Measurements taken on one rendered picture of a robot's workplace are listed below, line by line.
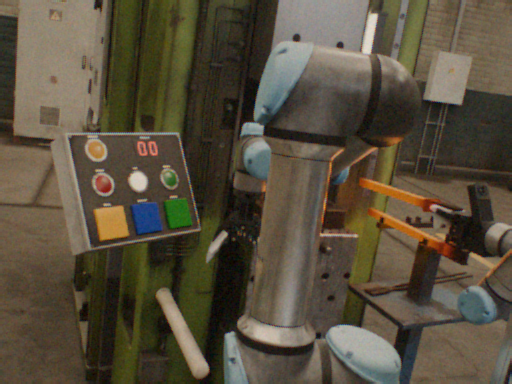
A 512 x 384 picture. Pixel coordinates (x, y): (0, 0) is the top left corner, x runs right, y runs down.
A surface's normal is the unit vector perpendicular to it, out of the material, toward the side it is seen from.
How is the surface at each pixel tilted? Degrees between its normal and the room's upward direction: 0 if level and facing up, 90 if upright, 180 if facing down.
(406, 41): 90
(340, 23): 90
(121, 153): 60
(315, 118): 84
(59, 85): 90
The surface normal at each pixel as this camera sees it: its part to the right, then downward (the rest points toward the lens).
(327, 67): 0.18, -0.28
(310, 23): 0.38, 0.28
